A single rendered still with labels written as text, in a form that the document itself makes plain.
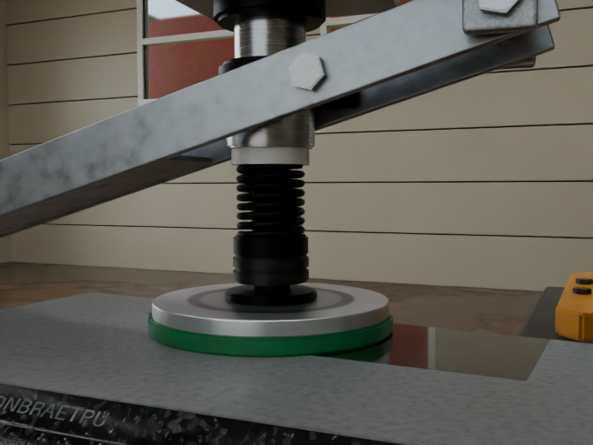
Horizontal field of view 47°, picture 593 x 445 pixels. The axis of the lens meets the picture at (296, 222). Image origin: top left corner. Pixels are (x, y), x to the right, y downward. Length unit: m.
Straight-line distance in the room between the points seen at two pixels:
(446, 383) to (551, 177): 6.08
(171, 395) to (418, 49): 0.30
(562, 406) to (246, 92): 0.33
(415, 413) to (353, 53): 0.28
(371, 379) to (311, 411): 0.08
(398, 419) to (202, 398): 0.12
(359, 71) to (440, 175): 6.13
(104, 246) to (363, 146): 3.42
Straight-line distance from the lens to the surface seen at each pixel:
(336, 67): 0.54
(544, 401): 0.45
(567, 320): 1.03
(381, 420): 0.39
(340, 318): 0.54
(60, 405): 0.46
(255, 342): 0.52
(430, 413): 0.41
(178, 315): 0.56
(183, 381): 0.47
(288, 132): 0.58
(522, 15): 0.51
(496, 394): 0.45
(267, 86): 0.56
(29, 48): 9.35
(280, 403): 0.42
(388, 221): 6.79
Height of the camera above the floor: 0.95
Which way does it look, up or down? 3 degrees down
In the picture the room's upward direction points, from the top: straight up
